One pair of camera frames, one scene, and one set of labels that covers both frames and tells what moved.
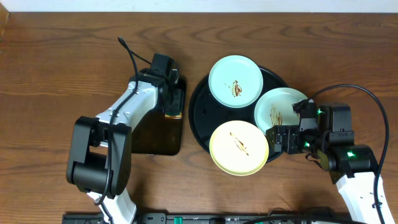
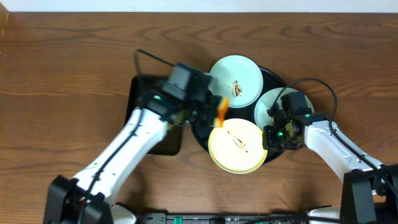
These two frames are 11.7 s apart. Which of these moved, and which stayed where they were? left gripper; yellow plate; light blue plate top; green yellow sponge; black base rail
Moved: left gripper; green yellow sponge
Stayed: black base rail; yellow plate; light blue plate top
